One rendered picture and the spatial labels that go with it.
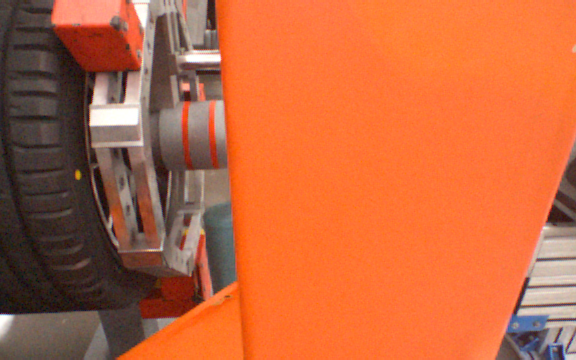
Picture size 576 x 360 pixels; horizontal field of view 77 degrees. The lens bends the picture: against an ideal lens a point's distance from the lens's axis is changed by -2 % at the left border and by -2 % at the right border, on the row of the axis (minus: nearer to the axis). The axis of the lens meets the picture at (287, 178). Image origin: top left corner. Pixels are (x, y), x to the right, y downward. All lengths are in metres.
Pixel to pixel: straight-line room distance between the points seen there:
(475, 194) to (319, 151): 0.08
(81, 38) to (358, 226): 0.41
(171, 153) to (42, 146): 0.28
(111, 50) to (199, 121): 0.26
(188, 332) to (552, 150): 0.33
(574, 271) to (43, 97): 0.83
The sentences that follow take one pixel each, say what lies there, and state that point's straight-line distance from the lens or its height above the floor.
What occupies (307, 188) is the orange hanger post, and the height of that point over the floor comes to 1.03.
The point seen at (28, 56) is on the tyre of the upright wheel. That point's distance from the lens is 0.54.
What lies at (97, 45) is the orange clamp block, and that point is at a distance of 0.52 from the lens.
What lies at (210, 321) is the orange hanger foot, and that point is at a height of 0.83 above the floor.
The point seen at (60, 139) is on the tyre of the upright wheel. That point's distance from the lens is 0.52.
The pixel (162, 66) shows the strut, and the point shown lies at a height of 0.99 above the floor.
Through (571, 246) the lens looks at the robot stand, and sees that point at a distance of 0.76.
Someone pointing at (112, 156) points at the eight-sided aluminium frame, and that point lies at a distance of 0.54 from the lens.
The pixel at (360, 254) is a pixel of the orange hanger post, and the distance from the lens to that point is 0.19.
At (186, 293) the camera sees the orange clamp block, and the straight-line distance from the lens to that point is 0.88.
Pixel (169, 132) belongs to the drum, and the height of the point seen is 0.88.
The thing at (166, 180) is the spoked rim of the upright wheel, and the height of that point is 0.68.
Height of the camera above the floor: 1.10
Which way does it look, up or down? 26 degrees down
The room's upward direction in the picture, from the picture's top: straight up
